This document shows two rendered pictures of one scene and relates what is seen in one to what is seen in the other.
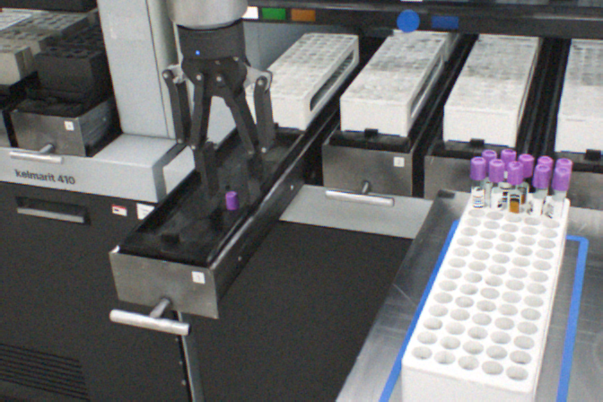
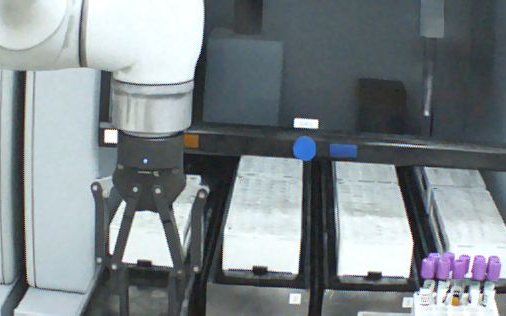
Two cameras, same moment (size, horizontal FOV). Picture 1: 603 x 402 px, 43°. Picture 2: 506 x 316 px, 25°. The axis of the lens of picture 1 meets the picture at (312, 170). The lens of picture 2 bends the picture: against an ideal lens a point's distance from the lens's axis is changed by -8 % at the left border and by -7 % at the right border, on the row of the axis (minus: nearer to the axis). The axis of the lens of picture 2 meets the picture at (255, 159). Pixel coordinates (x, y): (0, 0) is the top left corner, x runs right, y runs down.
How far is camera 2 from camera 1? 59 cm
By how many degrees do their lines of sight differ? 23
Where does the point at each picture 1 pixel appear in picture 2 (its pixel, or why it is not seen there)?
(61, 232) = not seen: outside the picture
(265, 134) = (199, 251)
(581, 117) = (469, 244)
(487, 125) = (385, 256)
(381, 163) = (275, 301)
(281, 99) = (157, 233)
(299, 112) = not seen: hidden behind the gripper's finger
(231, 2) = (185, 110)
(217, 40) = (167, 149)
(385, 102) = (277, 237)
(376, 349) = not seen: outside the picture
